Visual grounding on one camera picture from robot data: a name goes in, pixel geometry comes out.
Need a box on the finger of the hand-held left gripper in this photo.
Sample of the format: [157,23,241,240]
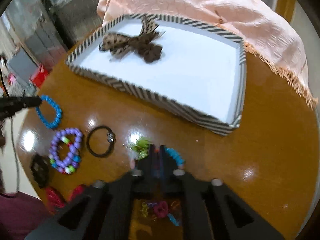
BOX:
[0,96,42,119]

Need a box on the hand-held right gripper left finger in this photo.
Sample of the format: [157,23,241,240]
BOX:
[25,144,158,240]

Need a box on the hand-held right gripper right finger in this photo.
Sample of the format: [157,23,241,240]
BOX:
[159,144,284,240]

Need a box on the green blue flower bead bracelet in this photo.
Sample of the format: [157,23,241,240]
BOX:
[129,136,186,168]

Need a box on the rainbow crystal bead bracelet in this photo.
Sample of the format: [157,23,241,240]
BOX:
[136,199,183,227]

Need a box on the purple bead bracelet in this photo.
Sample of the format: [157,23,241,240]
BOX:
[49,128,83,168]

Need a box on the black hair tie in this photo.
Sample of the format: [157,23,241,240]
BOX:
[86,126,117,158]

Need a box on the black scrunchie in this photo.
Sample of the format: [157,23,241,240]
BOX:
[29,154,50,188]

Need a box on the multicolour round bead bracelet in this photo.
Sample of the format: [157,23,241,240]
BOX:
[49,136,82,175]

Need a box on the striped shallow cardboard box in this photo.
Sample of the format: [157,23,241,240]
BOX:
[65,14,247,136]

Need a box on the red bow hair tie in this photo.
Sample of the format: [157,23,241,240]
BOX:
[45,184,87,212]

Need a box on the brown leopard bow hair tie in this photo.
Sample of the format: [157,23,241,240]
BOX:
[99,15,166,63]

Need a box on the red box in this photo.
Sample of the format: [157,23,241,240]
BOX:
[29,64,50,88]

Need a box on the maroon clothing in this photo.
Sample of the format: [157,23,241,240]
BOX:
[0,191,54,240]

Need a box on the peach fringed cloth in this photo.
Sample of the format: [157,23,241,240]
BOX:
[96,0,318,109]

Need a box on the black cable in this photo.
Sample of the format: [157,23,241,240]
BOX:
[0,69,21,193]

